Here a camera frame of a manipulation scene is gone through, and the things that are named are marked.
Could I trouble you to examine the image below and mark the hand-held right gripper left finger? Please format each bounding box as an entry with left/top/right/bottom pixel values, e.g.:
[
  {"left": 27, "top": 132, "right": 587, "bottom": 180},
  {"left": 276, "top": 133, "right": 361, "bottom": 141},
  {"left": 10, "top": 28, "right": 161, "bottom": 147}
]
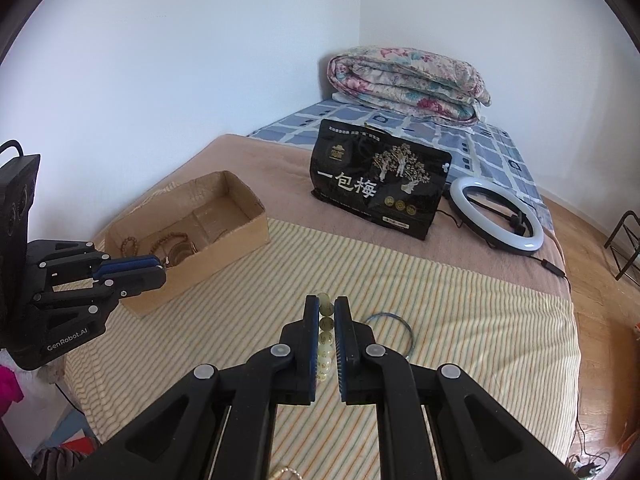
[{"left": 65, "top": 295, "right": 321, "bottom": 480}]

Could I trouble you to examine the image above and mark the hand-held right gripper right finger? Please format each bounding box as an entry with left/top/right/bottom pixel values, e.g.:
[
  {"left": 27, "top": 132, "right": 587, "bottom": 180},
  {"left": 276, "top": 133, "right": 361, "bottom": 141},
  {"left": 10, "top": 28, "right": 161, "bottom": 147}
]
[{"left": 334, "top": 296, "right": 576, "bottom": 480}]

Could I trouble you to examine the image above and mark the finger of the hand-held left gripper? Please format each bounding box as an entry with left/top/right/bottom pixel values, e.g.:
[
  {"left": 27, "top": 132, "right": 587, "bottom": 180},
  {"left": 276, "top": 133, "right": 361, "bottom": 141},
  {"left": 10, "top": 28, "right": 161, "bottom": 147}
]
[
  {"left": 27, "top": 240, "right": 164, "bottom": 286},
  {"left": 31, "top": 266, "right": 168, "bottom": 320}
]

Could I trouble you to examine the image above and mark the long wooden bead necklace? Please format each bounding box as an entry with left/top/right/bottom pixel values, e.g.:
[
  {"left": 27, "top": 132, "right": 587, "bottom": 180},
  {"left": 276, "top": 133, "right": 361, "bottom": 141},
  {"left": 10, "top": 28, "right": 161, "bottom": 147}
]
[{"left": 119, "top": 230, "right": 197, "bottom": 267}]

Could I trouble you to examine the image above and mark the pale bead bracelet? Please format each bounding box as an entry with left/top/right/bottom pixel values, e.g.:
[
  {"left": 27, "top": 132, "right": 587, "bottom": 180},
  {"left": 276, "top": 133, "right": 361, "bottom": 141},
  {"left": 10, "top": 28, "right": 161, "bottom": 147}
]
[{"left": 314, "top": 291, "right": 337, "bottom": 383}]

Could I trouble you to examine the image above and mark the cardboard box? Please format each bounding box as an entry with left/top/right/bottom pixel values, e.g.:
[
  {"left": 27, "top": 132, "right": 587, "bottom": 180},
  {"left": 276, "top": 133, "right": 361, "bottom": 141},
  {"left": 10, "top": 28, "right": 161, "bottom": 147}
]
[{"left": 102, "top": 170, "right": 271, "bottom": 317}]

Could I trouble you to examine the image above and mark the thin dark bangle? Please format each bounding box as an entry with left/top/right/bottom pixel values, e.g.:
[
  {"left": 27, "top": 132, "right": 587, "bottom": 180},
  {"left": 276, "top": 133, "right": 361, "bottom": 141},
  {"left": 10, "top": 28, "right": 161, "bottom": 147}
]
[{"left": 362, "top": 312, "right": 416, "bottom": 361}]

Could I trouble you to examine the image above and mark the yellow striped cloth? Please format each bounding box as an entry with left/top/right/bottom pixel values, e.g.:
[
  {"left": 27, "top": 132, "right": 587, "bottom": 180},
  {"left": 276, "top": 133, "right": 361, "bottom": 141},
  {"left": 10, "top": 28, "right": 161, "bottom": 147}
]
[{"left": 67, "top": 220, "right": 578, "bottom": 480}]

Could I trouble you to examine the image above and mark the tan blanket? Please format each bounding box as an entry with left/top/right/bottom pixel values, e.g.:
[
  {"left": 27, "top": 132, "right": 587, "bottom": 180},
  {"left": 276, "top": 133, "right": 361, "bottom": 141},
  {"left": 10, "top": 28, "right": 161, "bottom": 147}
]
[{"left": 62, "top": 134, "right": 581, "bottom": 446}]

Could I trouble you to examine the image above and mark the black snack bag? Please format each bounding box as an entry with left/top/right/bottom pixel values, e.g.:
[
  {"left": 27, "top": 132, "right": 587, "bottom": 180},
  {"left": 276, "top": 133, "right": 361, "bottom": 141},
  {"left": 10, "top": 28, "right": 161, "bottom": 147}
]
[{"left": 310, "top": 119, "right": 453, "bottom": 241}]

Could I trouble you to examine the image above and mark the pink cloth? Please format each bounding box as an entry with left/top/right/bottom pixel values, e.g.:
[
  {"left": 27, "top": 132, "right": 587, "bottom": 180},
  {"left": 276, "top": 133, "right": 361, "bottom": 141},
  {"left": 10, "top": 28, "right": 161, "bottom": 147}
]
[{"left": 0, "top": 365, "right": 23, "bottom": 418}]

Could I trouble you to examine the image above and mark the grey cloth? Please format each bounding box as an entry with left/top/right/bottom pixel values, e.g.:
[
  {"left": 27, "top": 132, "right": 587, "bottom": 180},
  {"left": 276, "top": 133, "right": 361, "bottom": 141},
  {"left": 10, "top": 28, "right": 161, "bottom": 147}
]
[{"left": 32, "top": 447, "right": 86, "bottom": 480}]

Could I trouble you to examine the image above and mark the blue checked bed sheet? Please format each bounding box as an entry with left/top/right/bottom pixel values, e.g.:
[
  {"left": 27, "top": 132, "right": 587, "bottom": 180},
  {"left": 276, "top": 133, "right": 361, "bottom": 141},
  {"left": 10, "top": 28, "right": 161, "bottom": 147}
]
[{"left": 246, "top": 97, "right": 543, "bottom": 206}]

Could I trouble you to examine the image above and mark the folded floral quilt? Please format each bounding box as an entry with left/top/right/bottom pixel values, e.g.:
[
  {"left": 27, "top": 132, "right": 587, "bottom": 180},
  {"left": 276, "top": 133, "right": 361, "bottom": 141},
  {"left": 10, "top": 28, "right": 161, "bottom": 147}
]
[{"left": 327, "top": 46, "right": 493, "bottom": 123}]

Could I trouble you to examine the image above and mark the black metal clothes rack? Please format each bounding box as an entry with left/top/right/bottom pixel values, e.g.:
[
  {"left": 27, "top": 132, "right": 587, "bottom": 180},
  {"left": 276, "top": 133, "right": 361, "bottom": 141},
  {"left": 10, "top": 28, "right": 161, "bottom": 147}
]
[{"left": 604, "top": 210, "right": 640, "bottom": 281}]

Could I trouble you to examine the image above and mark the white ring light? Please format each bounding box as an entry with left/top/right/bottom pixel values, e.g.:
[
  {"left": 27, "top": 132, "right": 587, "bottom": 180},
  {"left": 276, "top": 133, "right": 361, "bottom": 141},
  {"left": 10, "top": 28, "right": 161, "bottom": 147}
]
[{"left": 446, "top": 176, "right": 545, "bottom": 259}]

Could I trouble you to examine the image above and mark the ring light black cable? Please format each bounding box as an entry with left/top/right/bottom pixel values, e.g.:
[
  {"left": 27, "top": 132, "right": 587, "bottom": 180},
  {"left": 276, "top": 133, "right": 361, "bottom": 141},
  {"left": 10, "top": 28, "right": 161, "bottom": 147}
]
[{"left": 437, "top": 209, "right": 568, "bottom": 279}]

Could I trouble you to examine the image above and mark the power strip with cables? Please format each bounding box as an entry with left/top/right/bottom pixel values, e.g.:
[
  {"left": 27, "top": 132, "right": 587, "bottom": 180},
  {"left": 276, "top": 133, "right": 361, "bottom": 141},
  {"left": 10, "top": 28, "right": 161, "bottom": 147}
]
[{"left": 565, "top": 410, "right": 616, "bottom": 480}]

